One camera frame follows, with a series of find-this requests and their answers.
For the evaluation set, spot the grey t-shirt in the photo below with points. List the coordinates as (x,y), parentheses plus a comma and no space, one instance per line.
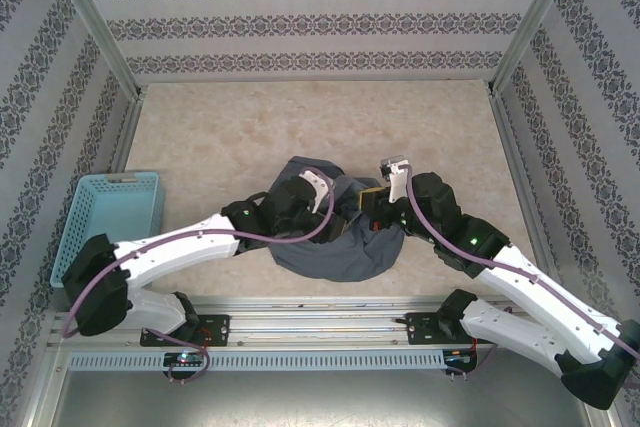
(340,262)

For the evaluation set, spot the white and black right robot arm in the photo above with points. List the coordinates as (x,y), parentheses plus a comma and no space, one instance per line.
(525,337)

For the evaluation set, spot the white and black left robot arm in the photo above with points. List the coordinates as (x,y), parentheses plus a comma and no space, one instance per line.
(175,253)

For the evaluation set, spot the right controller board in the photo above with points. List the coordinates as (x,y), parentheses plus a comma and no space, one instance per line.
(457,356)

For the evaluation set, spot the grey metal panel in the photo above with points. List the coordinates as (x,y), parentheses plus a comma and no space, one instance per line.
(320,402)

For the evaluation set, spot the light blue plastic basket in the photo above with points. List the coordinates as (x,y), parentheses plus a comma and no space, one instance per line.
(110,207)

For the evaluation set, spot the aluminium side rail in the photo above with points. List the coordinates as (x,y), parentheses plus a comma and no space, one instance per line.
(127,132)
(525,187)

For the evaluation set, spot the aluminium mounting rail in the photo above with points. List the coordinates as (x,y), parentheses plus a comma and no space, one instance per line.
(320,327)

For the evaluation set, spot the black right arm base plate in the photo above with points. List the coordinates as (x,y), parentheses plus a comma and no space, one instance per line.
(425,327)

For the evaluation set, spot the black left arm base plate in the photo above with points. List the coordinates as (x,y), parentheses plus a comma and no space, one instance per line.
(215,329)

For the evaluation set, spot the aluminium frame post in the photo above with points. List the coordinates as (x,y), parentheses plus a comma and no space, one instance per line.
(540,22)
(95,22)

